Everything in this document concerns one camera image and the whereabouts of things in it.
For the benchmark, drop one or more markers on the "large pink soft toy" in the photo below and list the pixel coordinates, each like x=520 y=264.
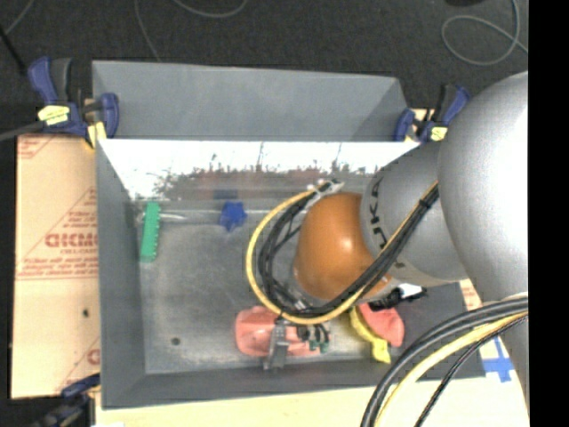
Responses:
x=253 y=332

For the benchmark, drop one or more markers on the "grey metal bin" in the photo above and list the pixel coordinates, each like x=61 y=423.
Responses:
x=200 y=292

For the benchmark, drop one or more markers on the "small pink soft toy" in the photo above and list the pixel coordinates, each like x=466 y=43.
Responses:
x=387 y=325

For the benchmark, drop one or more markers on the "small blue toy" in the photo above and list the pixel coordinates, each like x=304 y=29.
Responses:
x=232 y=215

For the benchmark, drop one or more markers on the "green flat block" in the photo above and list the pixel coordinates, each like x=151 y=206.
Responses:
x=150 y=234

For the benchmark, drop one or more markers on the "black cylinder on white bracket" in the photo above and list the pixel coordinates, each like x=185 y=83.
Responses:
x=406 y=292

